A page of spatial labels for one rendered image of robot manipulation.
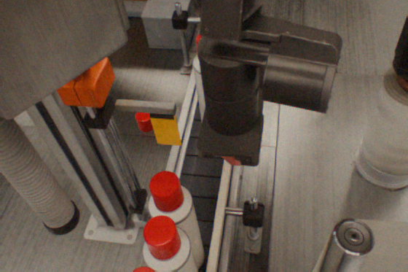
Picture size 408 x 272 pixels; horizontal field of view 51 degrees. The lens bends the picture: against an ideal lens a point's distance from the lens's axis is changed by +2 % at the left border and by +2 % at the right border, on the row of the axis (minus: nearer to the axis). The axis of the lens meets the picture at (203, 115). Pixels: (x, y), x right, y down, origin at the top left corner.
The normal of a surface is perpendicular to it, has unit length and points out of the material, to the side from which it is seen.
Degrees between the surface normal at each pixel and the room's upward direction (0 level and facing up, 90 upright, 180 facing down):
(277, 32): 22
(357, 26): 0
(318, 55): 67
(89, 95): 90
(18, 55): 90
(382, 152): 88
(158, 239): 2
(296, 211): 0
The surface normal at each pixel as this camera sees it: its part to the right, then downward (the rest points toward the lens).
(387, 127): -0.77, 0.55
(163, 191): -0.09, -0.67
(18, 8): 0.71, 0.50
